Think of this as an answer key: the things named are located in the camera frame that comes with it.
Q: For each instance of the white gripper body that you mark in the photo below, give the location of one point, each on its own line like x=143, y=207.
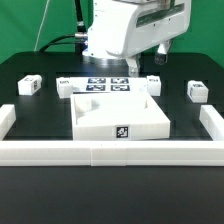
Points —
x=155, y=22

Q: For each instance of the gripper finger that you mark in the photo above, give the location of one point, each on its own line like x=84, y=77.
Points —
x=133, y=66
x=161, y=56

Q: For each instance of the white square tabletop part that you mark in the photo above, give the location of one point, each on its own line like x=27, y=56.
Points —
x=117, y=116

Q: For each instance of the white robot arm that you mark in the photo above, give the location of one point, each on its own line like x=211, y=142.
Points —
x=123, y=29

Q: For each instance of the white fiducial marker sheet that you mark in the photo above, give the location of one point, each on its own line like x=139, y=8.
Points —
x=107, y=84

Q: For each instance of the white U-shaped fence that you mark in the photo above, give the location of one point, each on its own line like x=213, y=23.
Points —
x=107, y=153

